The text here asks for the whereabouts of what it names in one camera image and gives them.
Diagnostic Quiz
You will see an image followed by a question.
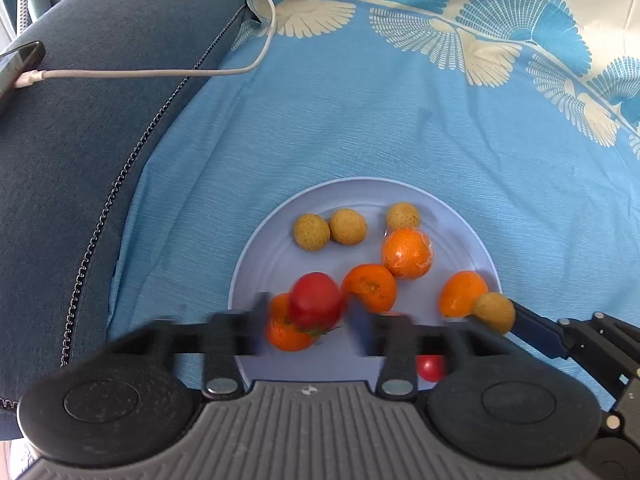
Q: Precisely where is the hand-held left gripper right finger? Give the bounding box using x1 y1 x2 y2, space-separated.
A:
349 297 511 397

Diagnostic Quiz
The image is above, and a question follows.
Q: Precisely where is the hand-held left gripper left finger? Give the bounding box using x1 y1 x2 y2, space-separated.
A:
107 292 273 397

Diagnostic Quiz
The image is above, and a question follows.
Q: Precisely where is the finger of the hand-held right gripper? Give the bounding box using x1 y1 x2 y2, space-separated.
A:
509 300 640 402

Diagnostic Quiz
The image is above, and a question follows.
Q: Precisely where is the red cherry tomato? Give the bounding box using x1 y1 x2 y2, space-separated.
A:
290 272 346 331
416 355 447 383

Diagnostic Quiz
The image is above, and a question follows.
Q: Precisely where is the pale blue round plate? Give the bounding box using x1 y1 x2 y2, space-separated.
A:
227 176 503 391

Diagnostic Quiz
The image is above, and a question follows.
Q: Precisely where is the plastic-wrapped orange mandarin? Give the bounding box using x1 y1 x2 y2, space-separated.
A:
381 228 435 280

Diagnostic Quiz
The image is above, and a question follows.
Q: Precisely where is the blue fan-print cloth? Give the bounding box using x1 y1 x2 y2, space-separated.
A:
107 0 640 413

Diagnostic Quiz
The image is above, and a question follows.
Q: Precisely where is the black smartphone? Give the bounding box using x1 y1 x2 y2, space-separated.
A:
0 41 47 112

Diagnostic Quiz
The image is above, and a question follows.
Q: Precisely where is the white charging cable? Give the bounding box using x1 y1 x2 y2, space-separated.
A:
15 0 277 89

